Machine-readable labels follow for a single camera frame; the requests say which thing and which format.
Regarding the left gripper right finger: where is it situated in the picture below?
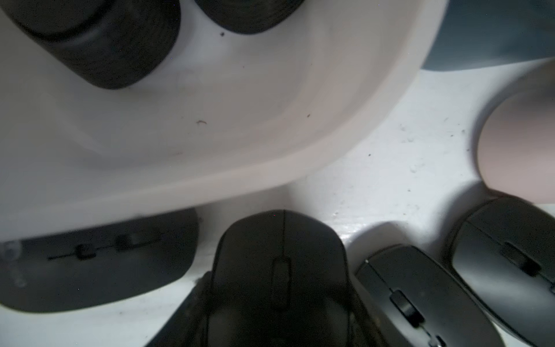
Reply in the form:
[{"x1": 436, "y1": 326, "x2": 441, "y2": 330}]
[{"x1": 351, "y1": 286, "x2": 389, "y2": 347}]

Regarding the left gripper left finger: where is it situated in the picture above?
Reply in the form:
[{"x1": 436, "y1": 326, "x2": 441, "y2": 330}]
[{"x1": 145, "y1": 271, "x2": 212, "y2": 347}]

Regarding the black mouse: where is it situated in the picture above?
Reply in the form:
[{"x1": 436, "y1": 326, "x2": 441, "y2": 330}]
[
  {"x1": 1, "y1": 0, "x2": 182, "y2": 90},
  {"x1": 449, "y1": 198, "x2": 554, "y2": 346},
  {"x1": 1, "y1": 209, "x2": 199, "y2": 313},
  {"x1": 205, "y1": 210, "x2": 351, "y2": 346},
  {"x1": 356, "y1": 245, "x2": 504, "y2": 346},
  {"x1": 195, "y1": 0, "x2": 304, "y2": 35}
]

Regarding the white storage box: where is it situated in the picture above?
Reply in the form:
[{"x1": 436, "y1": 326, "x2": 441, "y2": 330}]
[{"x1": 1, "y1": 1, "x2": 447, "y2": 241}]

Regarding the teal storage box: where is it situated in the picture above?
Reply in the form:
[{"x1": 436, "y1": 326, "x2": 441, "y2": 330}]
[{"x1": 423, "y1": 0, "x2": 554, "y2": 72}]

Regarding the pink mouse top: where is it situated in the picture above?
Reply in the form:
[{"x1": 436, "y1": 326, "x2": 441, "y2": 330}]
[{"x1": 477, "y1": 90, "x2": 554, "y2": 204}]

